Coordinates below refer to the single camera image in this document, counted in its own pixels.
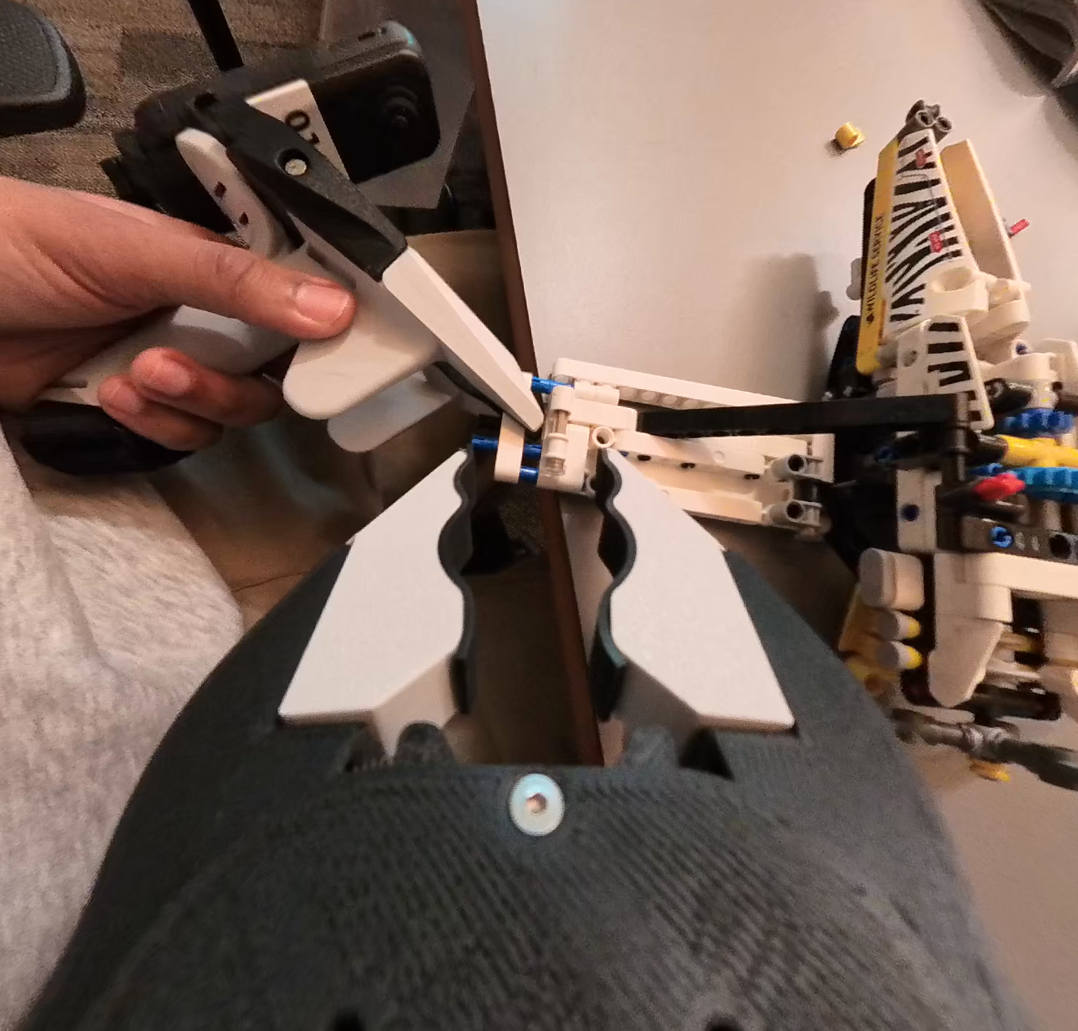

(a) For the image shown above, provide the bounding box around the zebra striped lego plane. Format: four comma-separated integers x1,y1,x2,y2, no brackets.
472,100,1078,783

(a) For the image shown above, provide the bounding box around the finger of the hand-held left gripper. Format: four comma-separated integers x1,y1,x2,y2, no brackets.
327,366,508,453
280,246,547,432

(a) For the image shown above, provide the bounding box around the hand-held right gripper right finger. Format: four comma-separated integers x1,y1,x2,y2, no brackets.
590,450,797,750

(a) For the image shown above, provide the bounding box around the grey sweatshirt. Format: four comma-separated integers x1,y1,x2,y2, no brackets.
0,433,245,998

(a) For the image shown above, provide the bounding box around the black metal pole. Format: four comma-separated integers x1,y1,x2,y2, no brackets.
167,0,247,74

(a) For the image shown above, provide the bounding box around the lego instruction booklet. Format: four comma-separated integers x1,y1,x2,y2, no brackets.
943,0,1078,89

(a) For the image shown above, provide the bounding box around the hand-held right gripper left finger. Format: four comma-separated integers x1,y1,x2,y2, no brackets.
278,450,481,754

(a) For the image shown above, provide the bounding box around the black mesh office chair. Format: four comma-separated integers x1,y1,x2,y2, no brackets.
0,0,87,136

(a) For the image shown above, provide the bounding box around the person's left hand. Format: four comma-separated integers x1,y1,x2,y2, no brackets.
0,176,359,453

